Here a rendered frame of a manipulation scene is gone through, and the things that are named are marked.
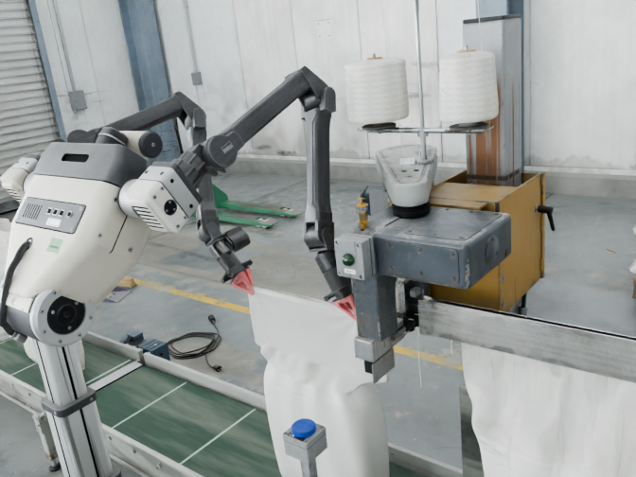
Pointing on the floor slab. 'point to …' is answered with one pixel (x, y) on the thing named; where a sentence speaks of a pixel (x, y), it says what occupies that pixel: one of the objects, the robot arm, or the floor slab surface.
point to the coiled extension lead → (199, 348)
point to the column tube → (507, 89)
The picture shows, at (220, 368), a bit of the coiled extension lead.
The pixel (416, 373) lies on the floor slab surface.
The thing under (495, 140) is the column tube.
